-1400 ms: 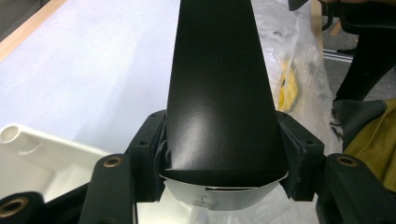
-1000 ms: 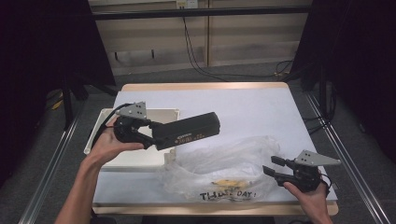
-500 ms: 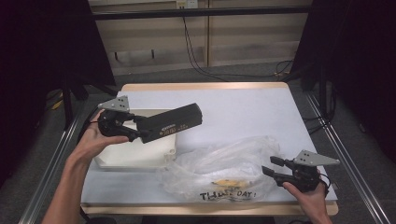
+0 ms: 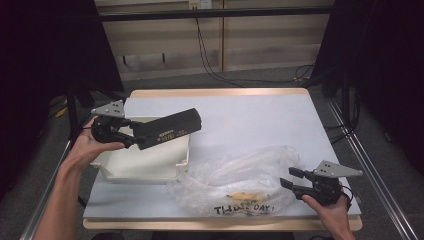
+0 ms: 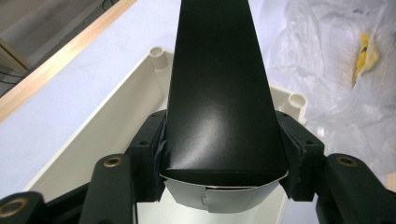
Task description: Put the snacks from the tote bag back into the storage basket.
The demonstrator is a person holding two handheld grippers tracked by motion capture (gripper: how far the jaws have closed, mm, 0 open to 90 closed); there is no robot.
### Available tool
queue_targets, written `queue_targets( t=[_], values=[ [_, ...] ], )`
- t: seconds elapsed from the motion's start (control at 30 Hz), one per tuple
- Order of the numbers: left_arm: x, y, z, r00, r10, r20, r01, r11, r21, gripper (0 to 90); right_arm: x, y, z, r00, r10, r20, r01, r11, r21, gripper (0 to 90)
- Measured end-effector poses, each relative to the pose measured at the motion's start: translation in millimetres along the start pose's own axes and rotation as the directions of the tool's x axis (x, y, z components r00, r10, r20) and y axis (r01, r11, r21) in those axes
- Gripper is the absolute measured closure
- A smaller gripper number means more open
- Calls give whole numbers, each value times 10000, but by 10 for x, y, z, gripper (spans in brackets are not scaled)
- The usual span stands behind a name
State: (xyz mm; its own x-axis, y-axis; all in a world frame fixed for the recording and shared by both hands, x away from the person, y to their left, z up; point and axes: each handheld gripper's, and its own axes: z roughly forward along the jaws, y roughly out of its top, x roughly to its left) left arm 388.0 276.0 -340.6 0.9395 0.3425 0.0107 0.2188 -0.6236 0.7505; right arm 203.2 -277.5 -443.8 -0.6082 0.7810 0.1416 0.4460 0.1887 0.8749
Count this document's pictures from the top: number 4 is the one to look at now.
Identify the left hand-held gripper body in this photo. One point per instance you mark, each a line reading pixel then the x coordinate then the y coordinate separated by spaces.
pixel 106 128

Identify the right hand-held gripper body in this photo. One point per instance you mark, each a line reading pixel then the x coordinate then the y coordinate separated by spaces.
pixel 325 186

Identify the white plastic bin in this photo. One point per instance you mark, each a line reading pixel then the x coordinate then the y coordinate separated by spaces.
pixel 143 163

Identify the long black box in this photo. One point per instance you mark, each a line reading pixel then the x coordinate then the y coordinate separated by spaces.
pixel 173 128

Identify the clear plastic bag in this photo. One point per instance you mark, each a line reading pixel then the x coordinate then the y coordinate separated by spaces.
pixel 233 173

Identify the person's right hand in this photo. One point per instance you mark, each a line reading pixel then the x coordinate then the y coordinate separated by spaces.
pixel 333 215

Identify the person's left hand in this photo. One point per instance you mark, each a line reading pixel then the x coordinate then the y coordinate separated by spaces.
pixel 83 150

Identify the black metal stand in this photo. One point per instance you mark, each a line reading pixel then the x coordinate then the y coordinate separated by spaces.
pixel 72 113

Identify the yellow floor tape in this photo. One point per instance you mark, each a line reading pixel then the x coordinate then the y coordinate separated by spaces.
pixel 61 112

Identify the black curtain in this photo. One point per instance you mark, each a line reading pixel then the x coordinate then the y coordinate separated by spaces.
pixel 40 50
pixel 393 66

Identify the black horizontal bar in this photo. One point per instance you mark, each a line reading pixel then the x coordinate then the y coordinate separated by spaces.
pixel 216 14

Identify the metal floor rail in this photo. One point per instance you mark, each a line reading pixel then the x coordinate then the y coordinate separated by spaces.
pixel 43 200
pixel 376 173

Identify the white wall outlet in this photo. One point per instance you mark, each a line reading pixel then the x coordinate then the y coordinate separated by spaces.
pixel 200 4

